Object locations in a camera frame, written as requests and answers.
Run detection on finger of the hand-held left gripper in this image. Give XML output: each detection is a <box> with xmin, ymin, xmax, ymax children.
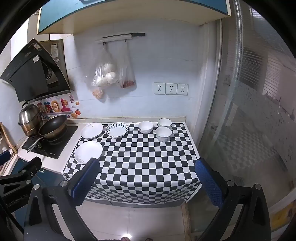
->
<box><xmin>0</xmin><ymin>157</ymin><xmax>42</xmax><ymax>193</ymax></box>
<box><xmin>0</xmin><ymin>151</ymin><xmax>11</xmax><ymax>166</ymax></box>

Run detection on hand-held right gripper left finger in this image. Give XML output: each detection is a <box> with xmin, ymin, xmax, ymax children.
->
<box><xmin>24</xmin><ymin>158</ymin><xmax>100</xmax><ymax>241</ymax></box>

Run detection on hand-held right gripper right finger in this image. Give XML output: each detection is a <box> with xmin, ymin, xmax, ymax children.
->
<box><xmin>195</xmin><ymin>158</ymin><xmax>271</xmax><ymax>241</ymax></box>

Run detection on white bowl with blue pattern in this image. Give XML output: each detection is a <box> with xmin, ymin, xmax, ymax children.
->
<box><xmin>155</xmin><ymin>127</ymin><xmax>173</xmax><ymax>142</ymax></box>

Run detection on white bowl with dark rim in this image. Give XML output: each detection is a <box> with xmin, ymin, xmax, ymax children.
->
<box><xmin>157</xmin><ymin>118</ymin><xmax>172</xmax><ymax>129</ymax></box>

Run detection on wooden cutting board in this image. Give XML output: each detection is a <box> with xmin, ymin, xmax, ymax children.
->
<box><xmin>0</xmin><ymin>122</ymin><xmax>18</xmax><ymax>154</ymax></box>

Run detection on large white plate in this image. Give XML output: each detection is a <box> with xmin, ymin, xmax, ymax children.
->
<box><xmin>74</xmin><ymin>140</ymin><xmax>103</xmax><ymax>164</ymax></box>

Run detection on black cooktop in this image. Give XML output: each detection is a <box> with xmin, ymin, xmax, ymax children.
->
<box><xmin>21</xmin><ymin>126</ymin><xmax>79</xmax><ymax>159</ymax></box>

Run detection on stainless steel pot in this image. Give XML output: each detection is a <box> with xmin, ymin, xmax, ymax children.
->
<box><xmin>18</xmin><ymin>102</ymin><xmax>43</xmax><ymax>137</ymax></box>

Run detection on white plate with floral print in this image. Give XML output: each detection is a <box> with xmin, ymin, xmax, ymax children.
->
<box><xmin>81</xmin><ymin>122</ymin><xmax>104</xmax><ymax>139</ymax></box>

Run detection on black frying pan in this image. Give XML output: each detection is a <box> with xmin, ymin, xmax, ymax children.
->
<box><xmin>26</xmin><ymin>115</ymin><xmax>68</xmax><ymax>153</ymax></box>

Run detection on black white checkered tablecloth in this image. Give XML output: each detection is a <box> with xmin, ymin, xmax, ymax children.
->
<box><xmin>63</xmin><ymin>123</ymin><xmax>201</xmax><ymax>204</ymax></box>

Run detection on white plate with striped rim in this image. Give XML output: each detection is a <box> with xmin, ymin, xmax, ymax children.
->
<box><xmin>106</xmin><ymin>123</ymin><xmax>129</xmax><ymax>138</ymax></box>

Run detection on plain white bowl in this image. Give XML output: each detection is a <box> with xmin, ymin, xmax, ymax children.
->
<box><xmin>138</xmin><ymin>121</ymin><xmax>154</xmax><ymax>134</ymax></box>

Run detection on black range hood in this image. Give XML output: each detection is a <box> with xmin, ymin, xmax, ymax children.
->
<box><xmin>0</xmin><ymin>38</ymin><xmax>74</xmax><ymax>103</ymax></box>

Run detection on small plastic bag orange contents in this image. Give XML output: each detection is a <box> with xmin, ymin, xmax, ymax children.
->
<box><xmin>92</xmin><ymin>86</ymin><xmax>104</xmax><ymax>100</ymax></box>

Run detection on plastic bag of white buns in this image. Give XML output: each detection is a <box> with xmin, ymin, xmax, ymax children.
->
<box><xmin>84</xmin><ymin>45</ymin><xmax>119</xmax><ymax>87</ymax></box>

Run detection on colourful wall stickers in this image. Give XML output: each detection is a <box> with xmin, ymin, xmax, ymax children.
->
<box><xmin>32</xmin><ymin>94</ymin><xmax>81</xmax><ymax>120</ymax></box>

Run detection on wall hook rail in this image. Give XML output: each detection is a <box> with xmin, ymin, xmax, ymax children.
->
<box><xmin>95</xmin><ymin>33</ymin><xmax>146</xmax><ymax>44</ymax></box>

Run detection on blue wall cabinet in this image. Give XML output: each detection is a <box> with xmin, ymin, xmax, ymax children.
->
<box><xmin>37</xmin><ymin>0</ymin><xmax>232</xmax><ymax>35</ymax></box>

